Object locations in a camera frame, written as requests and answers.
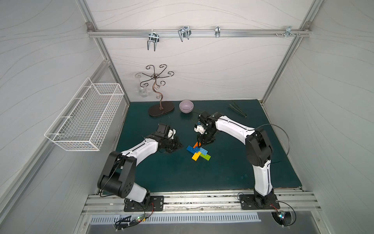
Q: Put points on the right round controller board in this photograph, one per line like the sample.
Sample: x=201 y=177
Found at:
x=282 y=218

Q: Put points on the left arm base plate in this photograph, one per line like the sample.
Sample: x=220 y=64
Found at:
x=151 y=203

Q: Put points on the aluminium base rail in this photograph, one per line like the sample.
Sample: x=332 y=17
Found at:
x=219 y=201

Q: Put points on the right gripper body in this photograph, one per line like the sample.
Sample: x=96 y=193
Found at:
x=203 y=137

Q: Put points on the small glass bottle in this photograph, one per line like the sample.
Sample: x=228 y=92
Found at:
x=143 y=90

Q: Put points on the left controller board with cables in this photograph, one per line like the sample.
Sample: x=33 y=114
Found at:
x=128 y=222

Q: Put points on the pink bowl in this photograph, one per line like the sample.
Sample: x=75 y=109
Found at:
x=186 y=106

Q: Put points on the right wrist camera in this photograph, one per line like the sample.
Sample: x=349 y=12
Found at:
x=199 y=129

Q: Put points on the aluminium crossbar rail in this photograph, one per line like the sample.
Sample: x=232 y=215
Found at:
x=195 y=33

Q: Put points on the metal hook clamp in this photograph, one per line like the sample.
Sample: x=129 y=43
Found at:
x=184 y=33
x=217 y=31
x=153 y=40
x=288 y=33

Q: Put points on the white vented cable duct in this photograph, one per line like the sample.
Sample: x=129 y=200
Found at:
x=181 y=218

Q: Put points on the black tongs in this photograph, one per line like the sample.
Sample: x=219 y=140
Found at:
x=235 y=107

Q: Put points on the light blue lego brick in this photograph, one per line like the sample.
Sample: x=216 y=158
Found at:
x=203 y=151

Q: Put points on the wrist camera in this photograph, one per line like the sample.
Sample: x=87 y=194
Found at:
x=171 y=133
x=199 y=129

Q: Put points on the white wire basket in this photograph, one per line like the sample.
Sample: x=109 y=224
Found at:
x=84 y=122

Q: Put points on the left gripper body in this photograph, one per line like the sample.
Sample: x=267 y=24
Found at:
x=172 y=143

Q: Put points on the brown metal jewelry stand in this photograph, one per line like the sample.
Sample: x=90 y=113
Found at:
x=163 y=107

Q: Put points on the lime green lego brick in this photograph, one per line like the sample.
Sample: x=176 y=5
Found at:
x=206 y=157

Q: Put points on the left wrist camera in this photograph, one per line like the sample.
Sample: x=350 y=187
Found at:
x=171 y=133

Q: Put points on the yellow lego brick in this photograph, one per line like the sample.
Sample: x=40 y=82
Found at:
x=196 y=156

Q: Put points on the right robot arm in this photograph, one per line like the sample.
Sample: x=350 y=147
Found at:
x=258 y=149

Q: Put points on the orange lego brick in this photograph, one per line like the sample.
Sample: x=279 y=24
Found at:
x=196 y=144

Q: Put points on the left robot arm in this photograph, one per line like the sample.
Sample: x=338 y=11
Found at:
x=118 y=174

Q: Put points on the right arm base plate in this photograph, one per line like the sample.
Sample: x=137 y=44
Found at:
x=248 y=202

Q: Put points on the dark blue lego brick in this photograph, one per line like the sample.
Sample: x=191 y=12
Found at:
x=191 y=149

